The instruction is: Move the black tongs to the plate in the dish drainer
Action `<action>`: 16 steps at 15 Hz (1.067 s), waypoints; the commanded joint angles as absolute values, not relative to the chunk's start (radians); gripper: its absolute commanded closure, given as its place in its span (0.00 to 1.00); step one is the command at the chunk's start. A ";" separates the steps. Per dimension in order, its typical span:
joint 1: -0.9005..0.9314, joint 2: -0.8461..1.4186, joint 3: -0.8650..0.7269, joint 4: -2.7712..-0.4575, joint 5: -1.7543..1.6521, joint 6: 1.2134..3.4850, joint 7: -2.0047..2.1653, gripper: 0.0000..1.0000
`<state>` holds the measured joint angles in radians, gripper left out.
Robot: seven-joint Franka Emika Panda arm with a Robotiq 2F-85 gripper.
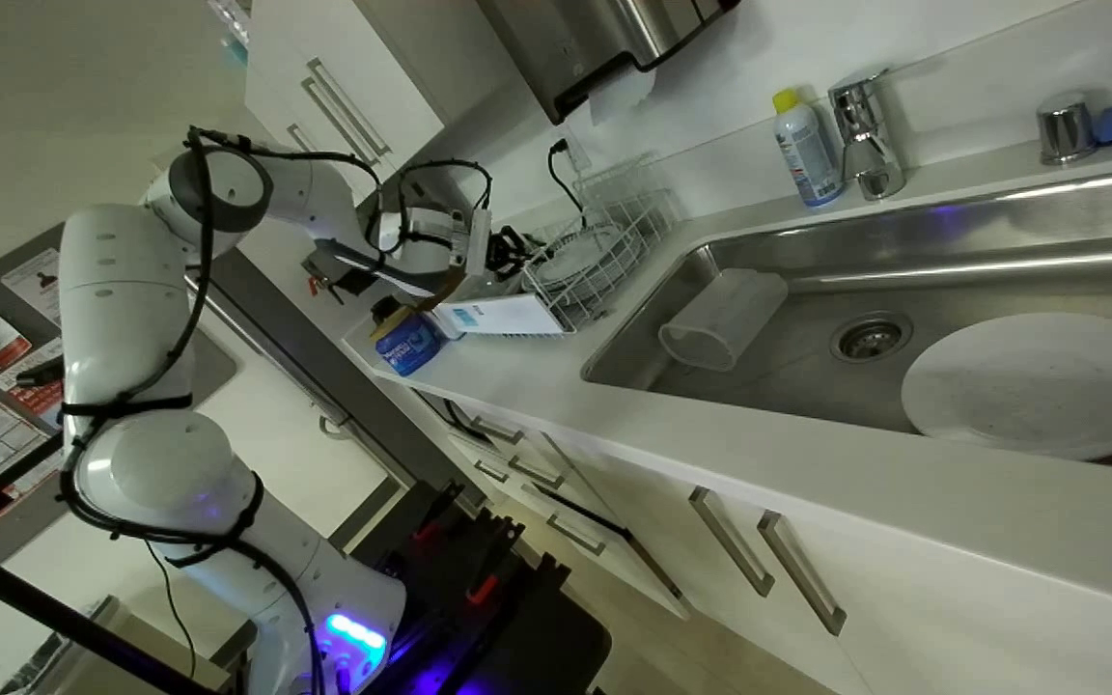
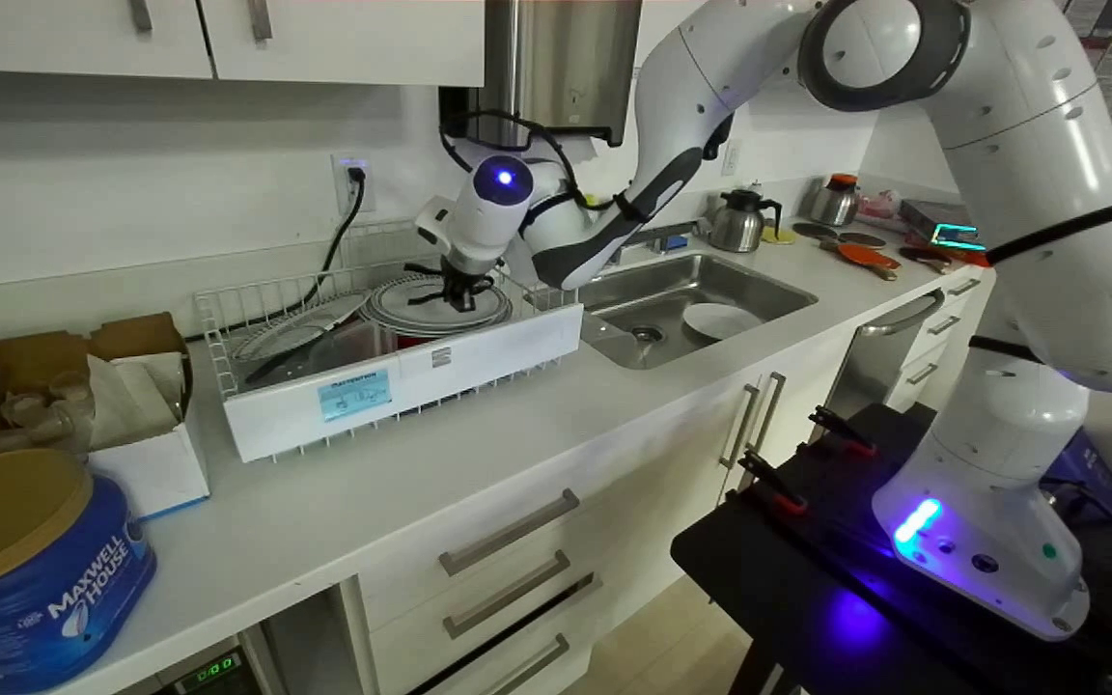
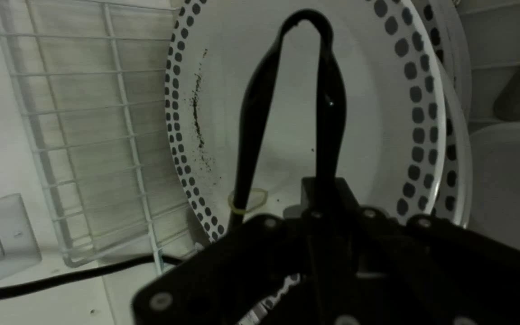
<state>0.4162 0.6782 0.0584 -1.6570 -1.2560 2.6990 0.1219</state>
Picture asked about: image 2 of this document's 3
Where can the long white cardboard box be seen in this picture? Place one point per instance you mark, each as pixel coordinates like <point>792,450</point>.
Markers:
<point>454,373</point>

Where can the dark phone with lit screen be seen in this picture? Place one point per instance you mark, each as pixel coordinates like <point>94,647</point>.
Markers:
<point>960,235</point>

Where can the jar with red lid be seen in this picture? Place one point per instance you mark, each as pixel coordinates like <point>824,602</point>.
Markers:
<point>833,203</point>

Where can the brown cardboard box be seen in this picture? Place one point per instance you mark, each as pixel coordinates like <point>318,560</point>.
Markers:
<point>57,373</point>

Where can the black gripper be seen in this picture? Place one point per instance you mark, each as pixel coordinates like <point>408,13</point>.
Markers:
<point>466,274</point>

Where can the blue sponge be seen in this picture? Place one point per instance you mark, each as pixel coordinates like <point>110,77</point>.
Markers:
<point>673,239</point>

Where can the red and black clamp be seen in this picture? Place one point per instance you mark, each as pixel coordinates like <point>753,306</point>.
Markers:
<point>772,489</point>
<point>843,432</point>

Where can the orange hand tool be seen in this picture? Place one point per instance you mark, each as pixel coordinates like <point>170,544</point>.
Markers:
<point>865,258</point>

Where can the white wall outlet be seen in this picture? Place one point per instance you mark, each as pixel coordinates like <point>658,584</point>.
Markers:
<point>354,177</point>

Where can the stainless paper towel dispenser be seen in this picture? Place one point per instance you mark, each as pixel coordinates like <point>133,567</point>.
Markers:
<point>570,64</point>

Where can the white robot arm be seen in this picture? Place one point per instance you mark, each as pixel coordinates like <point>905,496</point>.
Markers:
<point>1031,157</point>

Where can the stainless steel sink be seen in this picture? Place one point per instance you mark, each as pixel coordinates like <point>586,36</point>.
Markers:
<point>658,309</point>

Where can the small white box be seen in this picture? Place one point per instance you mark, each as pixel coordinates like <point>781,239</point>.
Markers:
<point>157,467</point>

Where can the round glass lid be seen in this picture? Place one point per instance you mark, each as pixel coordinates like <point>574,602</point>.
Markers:
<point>305,336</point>

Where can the blue Maxwell House coffee tub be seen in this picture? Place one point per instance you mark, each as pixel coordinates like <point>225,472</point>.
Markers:
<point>41,593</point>

